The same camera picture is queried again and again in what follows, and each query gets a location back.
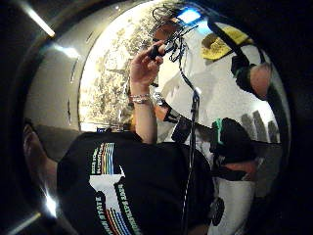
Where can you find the the person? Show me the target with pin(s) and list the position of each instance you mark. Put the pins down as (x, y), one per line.
(146, 182)

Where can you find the ceiling light strip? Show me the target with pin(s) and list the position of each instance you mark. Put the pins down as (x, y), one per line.
(40, 21)

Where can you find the black oval pouch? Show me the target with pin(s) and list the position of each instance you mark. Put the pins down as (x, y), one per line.
(217, 210)

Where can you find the yellow rounded object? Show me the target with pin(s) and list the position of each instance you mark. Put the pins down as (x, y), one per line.
(216, 45)

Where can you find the bright blue screen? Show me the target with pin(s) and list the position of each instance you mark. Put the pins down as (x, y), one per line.
(189, 15)

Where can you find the small black device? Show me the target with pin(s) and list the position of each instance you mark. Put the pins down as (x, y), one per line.
(154, 51)

